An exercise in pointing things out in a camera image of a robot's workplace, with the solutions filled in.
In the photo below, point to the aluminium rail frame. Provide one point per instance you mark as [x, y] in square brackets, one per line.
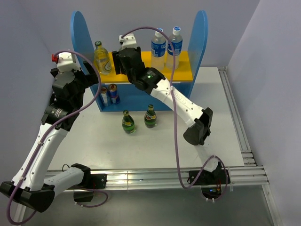
[147, 158]

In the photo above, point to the Red Bull can right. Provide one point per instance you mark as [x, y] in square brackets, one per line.
[113, 93]

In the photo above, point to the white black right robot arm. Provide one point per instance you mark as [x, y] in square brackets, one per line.
[148, 79]

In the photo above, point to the blue and yellow shelf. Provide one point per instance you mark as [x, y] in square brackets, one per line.
[137, 98]

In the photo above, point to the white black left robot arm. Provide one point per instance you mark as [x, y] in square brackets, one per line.
[29, 187]

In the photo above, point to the green Perrier bottle left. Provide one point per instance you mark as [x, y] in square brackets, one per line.
[128, 123]

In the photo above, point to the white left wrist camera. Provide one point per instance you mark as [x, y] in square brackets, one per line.
[65, 62]

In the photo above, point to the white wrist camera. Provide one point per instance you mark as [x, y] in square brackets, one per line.
[65, 62]
[127, 41]

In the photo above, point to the green Perrier bottle right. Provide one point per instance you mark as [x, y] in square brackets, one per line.
[150, 117]

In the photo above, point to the Red Bull can left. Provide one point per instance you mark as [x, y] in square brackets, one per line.
[105, 96]

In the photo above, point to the green perrier bottle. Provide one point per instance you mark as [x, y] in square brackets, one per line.
[150, 117]
[128, 123]

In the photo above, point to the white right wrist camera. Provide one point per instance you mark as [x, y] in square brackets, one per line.
[127, 41]

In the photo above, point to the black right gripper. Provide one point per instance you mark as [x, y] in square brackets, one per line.
[116, 60]

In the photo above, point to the Pocari Sweat bottle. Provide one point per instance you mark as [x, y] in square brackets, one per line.
[176, 41]
[158, 50]

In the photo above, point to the Chang soda water bottle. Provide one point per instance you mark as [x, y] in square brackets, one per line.
[102, 59]

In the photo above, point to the red bull can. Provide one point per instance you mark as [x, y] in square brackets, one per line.
[113, 93]
[105, 96]

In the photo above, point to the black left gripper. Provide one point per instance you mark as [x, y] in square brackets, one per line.
[91, 78]

